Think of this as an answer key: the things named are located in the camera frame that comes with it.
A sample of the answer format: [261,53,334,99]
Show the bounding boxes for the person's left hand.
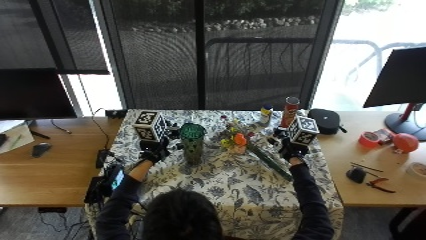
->
[137,137,173,164]

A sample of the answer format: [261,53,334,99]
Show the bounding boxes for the person's right hand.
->
[277,137,310,162]

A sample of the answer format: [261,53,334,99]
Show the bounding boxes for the white marker cube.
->
[132,109,169,142]
[286,115,321,146]

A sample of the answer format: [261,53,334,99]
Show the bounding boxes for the green vase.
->
[178,122,208,166]

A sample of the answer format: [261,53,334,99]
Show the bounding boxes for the red tube can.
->
[280,96,302,130]

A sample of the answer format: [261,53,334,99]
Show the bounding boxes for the white bottle with yellow label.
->
[258,104,274,128]

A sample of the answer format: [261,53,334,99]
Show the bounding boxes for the bunch of mixed flowers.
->
[218,114,295,183]

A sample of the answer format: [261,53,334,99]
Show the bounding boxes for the black zip case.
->
[307,108,349,136]

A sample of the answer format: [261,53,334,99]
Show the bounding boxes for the small black plug box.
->
[94,148,113,170]

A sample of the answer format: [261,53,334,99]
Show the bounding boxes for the phone with lit screen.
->
[109,167,126,192]

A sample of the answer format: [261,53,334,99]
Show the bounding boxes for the black power adapter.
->
[104,108,129,120]

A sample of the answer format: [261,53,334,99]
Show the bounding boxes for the blue floral tablecloth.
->
[85,109,346,240]

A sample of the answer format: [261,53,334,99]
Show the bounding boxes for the small black pouch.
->
[345,166,369,185]

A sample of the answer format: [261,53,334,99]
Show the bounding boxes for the red tape roll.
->
[357,131,382,149]

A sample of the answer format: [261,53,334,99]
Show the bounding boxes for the thin dark stick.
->
[349,161,385,173]

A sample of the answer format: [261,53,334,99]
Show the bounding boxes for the black battery box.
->
[82,176,112,205]

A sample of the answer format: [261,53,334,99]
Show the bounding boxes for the red ball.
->
[391,132,421,155]

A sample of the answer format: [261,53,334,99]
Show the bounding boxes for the grey computer mouse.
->
[31,142,53,159]

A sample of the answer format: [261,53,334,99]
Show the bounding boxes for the black pen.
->
[29,129,52,140]

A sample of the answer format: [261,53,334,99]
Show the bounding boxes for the metal railing outside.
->
[204,36,426,88]

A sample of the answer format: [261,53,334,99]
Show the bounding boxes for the white tape roll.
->
[405,161,426,181]

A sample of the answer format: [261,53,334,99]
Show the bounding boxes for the large black monitor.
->
[0,67,79,121]

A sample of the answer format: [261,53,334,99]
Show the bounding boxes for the black monitor on red stand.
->
[362,46,426,142]

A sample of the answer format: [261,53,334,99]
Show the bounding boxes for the white paper sheet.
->
[0,121,36,155]

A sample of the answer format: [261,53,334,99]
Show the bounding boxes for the dark chair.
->
[389,206,426,240]

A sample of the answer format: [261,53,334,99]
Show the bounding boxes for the dark roller shade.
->
[0,0,110,76]

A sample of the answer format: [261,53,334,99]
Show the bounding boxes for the black cable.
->
[90,107,112,152]

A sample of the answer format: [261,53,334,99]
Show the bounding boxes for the red handled pliers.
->
[365,177,397,195]

